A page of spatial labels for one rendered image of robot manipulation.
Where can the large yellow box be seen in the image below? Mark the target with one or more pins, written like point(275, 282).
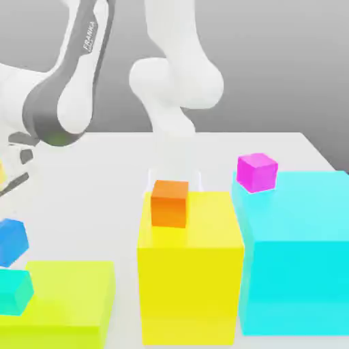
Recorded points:
point(188, 286)

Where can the large cyan box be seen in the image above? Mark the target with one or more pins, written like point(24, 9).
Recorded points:
point(297, 272)

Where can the small orange cube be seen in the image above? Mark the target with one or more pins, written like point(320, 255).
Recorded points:
point(169, 207)

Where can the large lime box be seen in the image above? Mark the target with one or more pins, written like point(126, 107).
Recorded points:
point(68, 300)

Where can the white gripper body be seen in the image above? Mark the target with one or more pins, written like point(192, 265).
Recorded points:
point(13, 184)

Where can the small teal cube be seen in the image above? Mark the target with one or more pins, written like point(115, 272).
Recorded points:
point(12, 293)

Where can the small blue cube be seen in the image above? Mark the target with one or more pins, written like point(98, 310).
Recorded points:
point(12, 242)

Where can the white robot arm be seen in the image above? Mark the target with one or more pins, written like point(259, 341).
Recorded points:
point(177, 81)

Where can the small magenta cube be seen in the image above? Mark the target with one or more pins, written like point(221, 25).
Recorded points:
point(256, 174)

